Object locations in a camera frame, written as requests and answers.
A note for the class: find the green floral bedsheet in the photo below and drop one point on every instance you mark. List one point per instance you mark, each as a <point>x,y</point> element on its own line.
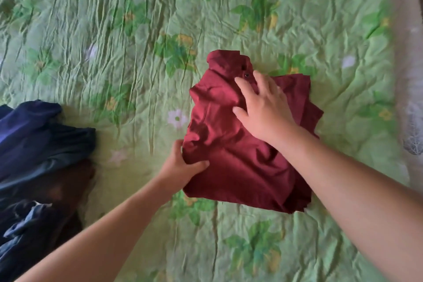
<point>132,27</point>

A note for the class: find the brown fleece garment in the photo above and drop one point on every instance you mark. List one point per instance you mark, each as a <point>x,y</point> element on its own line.
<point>69,186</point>

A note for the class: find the person's right forearm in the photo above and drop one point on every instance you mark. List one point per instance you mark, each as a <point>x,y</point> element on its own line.
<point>363,199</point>

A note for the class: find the person's right hand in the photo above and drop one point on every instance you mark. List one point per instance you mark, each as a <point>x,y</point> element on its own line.
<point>267,116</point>

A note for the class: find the person's left forearm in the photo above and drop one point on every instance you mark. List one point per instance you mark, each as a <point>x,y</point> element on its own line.
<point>99,242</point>

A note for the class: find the dark red shirt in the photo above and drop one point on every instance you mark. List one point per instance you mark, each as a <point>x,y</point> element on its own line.
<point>231,166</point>

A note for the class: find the blue shirt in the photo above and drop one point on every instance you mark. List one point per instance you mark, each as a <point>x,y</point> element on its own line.
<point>26,126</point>

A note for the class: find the person's left hand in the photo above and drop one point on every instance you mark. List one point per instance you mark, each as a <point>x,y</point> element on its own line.
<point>180,169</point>

